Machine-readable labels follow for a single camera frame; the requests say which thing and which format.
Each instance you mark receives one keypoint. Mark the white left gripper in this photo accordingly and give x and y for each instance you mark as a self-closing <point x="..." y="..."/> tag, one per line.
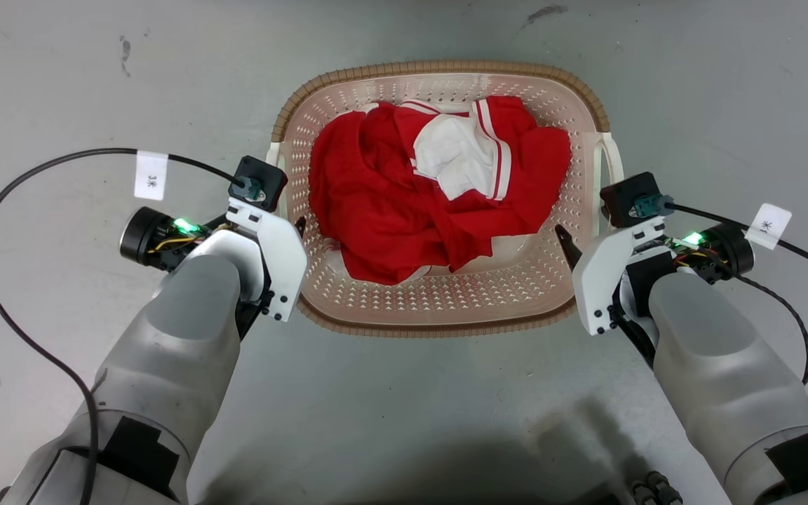
<point x="285" y="259"/>

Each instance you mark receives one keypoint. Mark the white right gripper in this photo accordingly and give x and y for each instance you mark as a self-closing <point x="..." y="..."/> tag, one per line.
<point x="597" y="280"/>

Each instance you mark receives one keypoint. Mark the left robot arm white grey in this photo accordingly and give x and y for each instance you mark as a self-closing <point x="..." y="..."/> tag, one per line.
<point x="165" y="365"/>

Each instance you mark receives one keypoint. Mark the black robot base connectors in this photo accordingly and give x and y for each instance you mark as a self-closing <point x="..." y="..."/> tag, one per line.
<point x="655" y="489"/>

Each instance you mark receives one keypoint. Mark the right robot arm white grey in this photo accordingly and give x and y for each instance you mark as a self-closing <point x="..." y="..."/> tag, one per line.
<point x="719" y="372"/>

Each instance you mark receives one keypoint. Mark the beige plastic laundry basket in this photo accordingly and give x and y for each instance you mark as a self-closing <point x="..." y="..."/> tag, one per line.
<point x="439" y="308"/>

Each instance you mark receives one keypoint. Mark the white garment with red stripes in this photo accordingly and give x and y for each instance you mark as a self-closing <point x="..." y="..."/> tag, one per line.
<point x="456" y="158"/>

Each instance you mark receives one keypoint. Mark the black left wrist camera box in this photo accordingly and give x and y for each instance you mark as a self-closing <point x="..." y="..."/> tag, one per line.
<point x="260" y="182"/>

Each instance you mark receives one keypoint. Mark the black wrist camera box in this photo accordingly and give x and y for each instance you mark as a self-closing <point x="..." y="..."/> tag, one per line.
<point x="632" y="196"/>
<point x="260" y="182"/>

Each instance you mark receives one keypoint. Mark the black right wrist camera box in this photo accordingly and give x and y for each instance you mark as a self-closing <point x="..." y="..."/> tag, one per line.
<point x="632" y="196"/>

